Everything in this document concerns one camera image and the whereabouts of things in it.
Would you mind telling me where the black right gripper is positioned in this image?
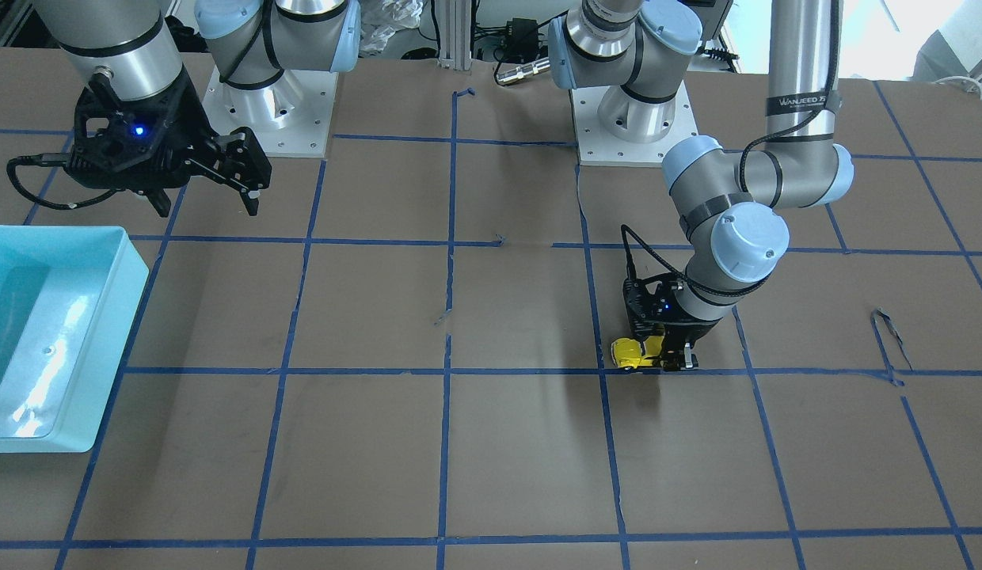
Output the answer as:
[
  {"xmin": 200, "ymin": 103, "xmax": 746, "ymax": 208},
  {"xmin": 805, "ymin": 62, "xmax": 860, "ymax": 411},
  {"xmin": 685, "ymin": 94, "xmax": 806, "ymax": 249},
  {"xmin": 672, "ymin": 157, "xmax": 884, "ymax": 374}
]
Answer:
[{"xmin": 108, "ymin": 67, "xmax": 272, "ymax": 218}]

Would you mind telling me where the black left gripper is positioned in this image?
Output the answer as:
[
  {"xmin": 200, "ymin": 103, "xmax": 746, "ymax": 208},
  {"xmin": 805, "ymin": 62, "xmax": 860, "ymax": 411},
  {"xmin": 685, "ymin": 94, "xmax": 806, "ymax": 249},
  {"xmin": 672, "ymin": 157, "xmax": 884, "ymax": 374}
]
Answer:
[{"xmin": 657, "ymin": 297, "xmax": 719, "ymax": 371}]

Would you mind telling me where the yellow beetle toy car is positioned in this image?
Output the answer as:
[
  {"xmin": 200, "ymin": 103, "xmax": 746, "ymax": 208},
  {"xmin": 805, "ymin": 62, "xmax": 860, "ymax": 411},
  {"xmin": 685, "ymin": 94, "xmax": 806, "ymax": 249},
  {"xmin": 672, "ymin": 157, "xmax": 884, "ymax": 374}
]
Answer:
[{"xmin": 611, "ymin": 335, "xmax": 664, "ymax": 371}]

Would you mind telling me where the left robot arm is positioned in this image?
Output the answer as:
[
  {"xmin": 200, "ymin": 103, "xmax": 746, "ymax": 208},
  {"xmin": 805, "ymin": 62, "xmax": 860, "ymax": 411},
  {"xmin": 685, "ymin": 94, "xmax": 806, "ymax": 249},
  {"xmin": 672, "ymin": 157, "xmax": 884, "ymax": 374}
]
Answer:
[{"xmin": 546, "ymin": 1, "xmax": 855, "ymax": 371}]

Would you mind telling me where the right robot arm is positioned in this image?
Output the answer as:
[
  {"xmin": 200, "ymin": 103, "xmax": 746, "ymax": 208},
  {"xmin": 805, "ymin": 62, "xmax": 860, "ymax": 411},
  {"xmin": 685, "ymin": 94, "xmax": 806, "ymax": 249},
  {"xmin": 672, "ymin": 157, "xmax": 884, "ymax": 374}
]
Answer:
[{"xmin": 6, "ymin": 1, "xmax": 361, "ymax": 217}]

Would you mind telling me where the turquoise plastic bin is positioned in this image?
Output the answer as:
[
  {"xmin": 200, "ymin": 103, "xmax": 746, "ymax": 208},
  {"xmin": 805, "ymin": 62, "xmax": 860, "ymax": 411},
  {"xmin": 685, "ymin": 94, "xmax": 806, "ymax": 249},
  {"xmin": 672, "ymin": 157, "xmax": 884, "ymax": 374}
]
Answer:
[{"xmin": 0, "ymin": 225, "xmax": 150, "ymax": 454}]

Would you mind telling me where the brown paper table mat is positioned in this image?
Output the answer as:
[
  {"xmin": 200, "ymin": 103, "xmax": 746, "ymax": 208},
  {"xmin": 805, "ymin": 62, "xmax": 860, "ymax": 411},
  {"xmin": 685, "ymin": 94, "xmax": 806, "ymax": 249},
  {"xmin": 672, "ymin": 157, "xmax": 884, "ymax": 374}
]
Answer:
[{"xmin": 0, "ymin": 48, "xmax": 982, "ymax": 569}]

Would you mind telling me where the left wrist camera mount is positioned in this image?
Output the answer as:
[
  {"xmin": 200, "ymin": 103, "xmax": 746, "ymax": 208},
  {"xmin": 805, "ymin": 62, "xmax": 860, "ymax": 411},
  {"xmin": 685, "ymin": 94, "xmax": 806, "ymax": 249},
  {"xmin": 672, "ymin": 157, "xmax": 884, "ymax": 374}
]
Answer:
[{"xmin": 622, "ymin": 273, "xmax": 680, "ymax": 340}]

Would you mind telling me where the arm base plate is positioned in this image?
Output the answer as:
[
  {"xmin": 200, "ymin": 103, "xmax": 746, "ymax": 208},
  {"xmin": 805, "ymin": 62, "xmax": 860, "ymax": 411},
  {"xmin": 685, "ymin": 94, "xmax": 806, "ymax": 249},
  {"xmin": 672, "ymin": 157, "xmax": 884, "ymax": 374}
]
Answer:
[
  {"xmin": 569, "ymin": 83, "xmax": 698, "ymax": 167},
  {"xmin": 203, "ymin": 69, "xmax": 341, "ymax": 158}
]

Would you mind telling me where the aluminium frame post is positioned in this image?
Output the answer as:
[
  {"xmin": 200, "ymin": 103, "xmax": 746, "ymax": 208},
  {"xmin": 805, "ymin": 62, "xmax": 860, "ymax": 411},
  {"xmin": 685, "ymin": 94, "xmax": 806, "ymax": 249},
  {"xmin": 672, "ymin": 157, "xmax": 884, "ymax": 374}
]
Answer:
[{"xmin": 431, "ymin": 1, "xmax": 477, "ymax": 74}]

